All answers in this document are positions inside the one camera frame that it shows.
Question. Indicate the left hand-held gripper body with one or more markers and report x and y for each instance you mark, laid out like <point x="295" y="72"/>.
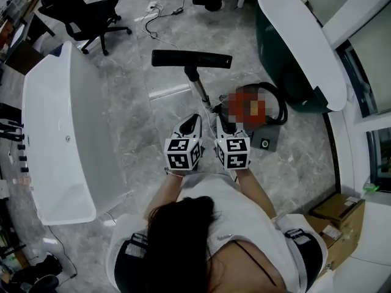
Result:
<point x="183" y="151"/>

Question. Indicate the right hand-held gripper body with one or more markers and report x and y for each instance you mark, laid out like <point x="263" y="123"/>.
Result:
<point x="235" y="153"/>

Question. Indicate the silver vacuum cleaner wand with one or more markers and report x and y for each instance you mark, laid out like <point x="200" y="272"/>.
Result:
<point x="200" y="88"/>

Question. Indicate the black floor nozzle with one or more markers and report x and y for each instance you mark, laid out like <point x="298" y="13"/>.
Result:
<point x="191" y="59"/>

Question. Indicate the person's left forearm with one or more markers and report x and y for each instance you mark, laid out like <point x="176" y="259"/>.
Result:
<point x="165" y="194"/>

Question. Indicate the person's right forearm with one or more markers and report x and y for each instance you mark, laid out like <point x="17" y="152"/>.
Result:
<point x="255" y="191"/>

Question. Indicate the grey square floor box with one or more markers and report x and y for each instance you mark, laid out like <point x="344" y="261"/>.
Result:
<point x="272" y="136"/>

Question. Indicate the red vacuum cleaner canister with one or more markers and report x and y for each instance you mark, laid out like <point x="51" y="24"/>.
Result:
<point x="247" y="108"/>

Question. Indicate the person's white shirt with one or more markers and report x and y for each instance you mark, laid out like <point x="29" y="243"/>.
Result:
<point x="235" y="212"/>

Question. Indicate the small flat cardboard box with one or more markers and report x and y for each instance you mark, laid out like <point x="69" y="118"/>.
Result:
<point x="320" y="224"/>

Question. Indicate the large cardboard box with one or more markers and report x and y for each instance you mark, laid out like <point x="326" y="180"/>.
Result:
<point x="345" y="218"/>

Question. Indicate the green bathtub with white rim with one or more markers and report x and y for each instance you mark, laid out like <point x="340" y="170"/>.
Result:
<point x="293" y="32"/>

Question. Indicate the black power adapter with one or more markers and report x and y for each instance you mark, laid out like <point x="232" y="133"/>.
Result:
<point x="178" y="11"/>

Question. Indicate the white power strip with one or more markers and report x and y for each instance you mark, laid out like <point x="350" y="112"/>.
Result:
<point x="151" y="5"/>

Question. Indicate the black office chair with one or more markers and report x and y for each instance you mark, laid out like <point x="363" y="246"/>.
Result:
<point x="88" y="14"/>

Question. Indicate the black faucet knob set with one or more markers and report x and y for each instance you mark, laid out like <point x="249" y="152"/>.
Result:
<point x="13" y="133"/>

